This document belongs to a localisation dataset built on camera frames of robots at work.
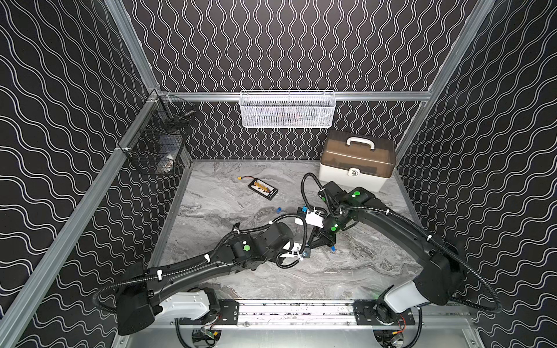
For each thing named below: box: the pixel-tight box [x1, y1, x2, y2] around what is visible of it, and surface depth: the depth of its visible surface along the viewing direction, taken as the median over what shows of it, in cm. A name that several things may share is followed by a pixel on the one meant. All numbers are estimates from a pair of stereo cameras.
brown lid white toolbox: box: [318, 129, 396, 192], surface depth 101 cm
